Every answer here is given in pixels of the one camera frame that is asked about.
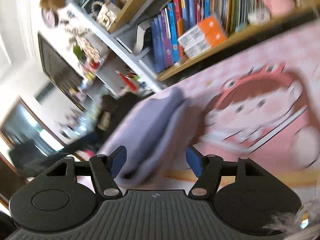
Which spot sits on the orange white box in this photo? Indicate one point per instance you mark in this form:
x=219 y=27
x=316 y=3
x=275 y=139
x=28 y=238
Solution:
x=195 y=41
x=208 y=30

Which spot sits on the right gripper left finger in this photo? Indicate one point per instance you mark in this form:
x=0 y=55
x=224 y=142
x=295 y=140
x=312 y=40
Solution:
x=104 y=169

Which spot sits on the upper orange white box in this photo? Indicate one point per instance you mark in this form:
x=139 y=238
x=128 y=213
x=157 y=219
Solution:
x=208 y=30

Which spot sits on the wooden bookshelf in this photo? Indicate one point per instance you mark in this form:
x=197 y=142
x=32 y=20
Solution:
x=130 y=35

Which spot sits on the purple and pink sweater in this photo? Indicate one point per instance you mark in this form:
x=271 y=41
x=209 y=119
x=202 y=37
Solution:
x=156 y=133

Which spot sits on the row of leaning books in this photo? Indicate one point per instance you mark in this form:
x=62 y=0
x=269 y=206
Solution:
x=178 y=16

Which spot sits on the pink checkered tablecloth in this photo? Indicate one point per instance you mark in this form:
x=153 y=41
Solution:
x=262 y=103

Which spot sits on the white woven handbag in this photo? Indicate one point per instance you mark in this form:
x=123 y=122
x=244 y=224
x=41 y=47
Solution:
x=105 y=13

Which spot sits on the red hanging tassel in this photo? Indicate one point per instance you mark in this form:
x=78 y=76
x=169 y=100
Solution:
x=127 y=81

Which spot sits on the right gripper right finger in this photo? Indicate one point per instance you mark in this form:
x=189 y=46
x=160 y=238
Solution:
x=207 y=170

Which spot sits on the lower orange white box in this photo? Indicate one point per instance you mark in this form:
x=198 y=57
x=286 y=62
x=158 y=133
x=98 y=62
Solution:
x=195 y=41

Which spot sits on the small white eraser box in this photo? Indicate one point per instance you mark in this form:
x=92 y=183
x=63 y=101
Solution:
x=258 y=17

